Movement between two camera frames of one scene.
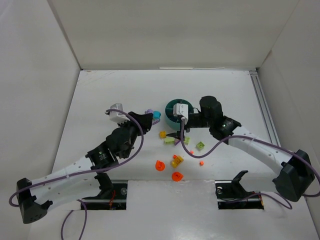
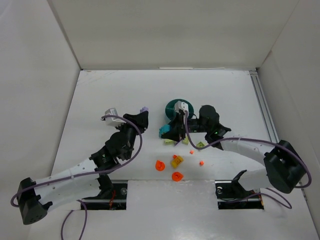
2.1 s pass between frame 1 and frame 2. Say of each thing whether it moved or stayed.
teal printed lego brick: moved
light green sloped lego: stayed
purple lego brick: moved
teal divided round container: stayed
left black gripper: stayed
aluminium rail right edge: stayed
